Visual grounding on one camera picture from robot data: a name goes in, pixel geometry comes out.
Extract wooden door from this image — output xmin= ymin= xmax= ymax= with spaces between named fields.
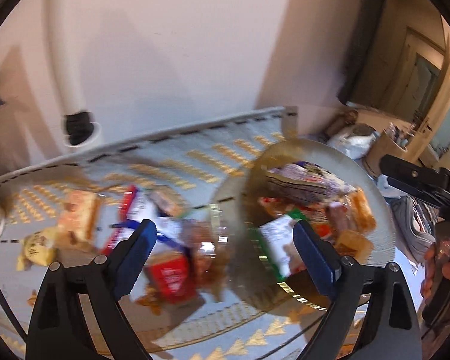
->
xmin=383 ymin=27 xmax=450 ymax=162

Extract white lamp pole black knob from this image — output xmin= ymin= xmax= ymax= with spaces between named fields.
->
xmin=45 ymin=0 xmax=102 ymax=152

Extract blue red white snack packet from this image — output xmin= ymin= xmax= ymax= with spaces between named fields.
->
xmin=101 ymin=185 xmax=188 ymax=255

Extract orange cracker snack packet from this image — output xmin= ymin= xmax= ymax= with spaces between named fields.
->
xmin=56 ymin=189 xmax=101 ymax=252

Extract green white snack packet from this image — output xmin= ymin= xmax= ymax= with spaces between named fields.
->
xmin=249 ymin=209 xmax=306 ymax=281

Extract person right hand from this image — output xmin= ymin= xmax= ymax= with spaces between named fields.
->
xmin=419 ymin=244 xmax=450 ymax=301

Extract grey gold woven table mat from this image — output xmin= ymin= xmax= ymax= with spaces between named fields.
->
xmin=0 ymin=107 xmax=328 ymax=359

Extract yellow peanut snack packet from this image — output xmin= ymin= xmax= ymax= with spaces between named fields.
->
xmin=16 ymin=227 xmax=57 ymax=272

